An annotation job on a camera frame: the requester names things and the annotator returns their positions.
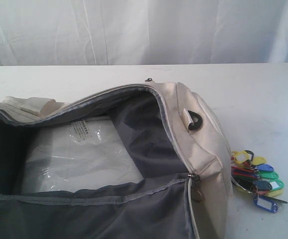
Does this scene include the white backdrop curtain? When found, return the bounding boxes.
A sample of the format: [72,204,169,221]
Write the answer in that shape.
[0,0,288,66]

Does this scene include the bunch of colourful key tags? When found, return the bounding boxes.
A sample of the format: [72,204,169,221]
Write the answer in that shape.
[231,150,288,214]

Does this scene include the beige duffel bag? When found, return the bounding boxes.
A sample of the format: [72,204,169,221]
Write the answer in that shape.
[0,83,231,239]

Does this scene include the clear plastic wrapped package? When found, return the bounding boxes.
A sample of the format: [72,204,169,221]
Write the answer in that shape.
[21,116,143,194]

